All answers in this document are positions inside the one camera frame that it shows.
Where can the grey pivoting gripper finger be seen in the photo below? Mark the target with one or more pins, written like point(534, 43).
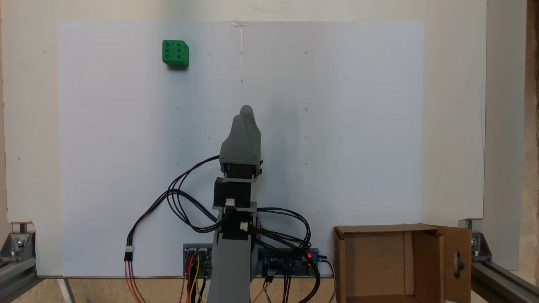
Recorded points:
point(247, 112)

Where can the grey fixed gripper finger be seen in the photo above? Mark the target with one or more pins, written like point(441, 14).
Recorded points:
point(236, 141)

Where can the green dice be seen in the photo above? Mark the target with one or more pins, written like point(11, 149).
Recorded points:
point(174, 53)

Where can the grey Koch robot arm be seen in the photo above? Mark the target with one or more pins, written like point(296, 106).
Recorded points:
point(231, 269)

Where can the clear tape strip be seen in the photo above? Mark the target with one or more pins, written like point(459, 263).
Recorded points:
point(240, 24)

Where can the white paper sheet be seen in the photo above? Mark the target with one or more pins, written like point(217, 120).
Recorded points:
point(337, 126)

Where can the blue circuit board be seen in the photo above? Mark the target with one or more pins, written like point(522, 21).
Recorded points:
point(286, 264)

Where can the brown cardboard box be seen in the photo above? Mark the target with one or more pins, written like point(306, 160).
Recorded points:
point(379, 261)

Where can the metal corner bracket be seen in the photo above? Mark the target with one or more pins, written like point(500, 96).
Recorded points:
point(478, 244)
point(17, 244)

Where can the aluminium frame post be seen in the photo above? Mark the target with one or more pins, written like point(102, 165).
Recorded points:
point(14, 275)
point(501, 284)

